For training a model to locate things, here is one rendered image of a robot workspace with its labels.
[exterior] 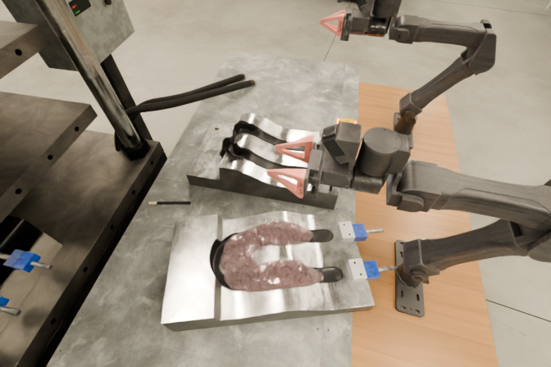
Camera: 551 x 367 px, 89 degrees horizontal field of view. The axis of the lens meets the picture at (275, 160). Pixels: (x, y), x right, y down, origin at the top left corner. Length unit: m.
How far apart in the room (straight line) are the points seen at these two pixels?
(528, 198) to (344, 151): 0.30
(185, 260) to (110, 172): 0.55
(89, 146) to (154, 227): 0.51
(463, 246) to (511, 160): 2.04
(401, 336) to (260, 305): 0.36
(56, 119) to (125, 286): 0.54
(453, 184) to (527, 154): 2.32
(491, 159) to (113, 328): 2.49
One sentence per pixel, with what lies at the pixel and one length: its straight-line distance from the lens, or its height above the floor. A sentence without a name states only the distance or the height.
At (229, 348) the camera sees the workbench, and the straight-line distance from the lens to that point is 0.82.
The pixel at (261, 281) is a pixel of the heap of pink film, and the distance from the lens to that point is 0.74.
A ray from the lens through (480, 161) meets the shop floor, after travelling 2.58.
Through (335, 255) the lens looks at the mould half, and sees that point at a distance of 0.83.
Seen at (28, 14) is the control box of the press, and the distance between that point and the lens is 1.16.
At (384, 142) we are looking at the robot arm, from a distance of 0.46.
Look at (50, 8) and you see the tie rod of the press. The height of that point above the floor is 1.33.
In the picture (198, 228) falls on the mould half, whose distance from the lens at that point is 0.81.
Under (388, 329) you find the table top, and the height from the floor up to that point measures 0.80.
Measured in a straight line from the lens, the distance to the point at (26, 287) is 1.07.
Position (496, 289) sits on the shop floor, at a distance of 2.05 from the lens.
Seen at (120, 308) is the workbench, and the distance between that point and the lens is 0.92.
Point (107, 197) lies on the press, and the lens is 1.14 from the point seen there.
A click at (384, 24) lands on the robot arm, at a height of 1.22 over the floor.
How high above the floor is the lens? 1.61
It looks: 51 degrees down
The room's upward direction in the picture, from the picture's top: straight up
